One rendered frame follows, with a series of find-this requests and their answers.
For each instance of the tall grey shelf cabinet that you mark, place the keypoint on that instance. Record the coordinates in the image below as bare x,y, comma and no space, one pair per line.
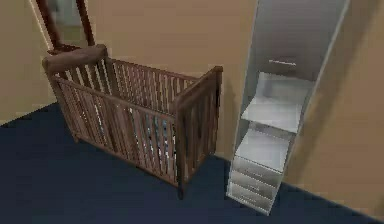
276,110

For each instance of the brown framed standing mirror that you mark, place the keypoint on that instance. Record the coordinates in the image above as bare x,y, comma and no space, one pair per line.
68,23

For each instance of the brown wooden baby crib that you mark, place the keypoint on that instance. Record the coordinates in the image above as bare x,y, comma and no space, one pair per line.
140,113

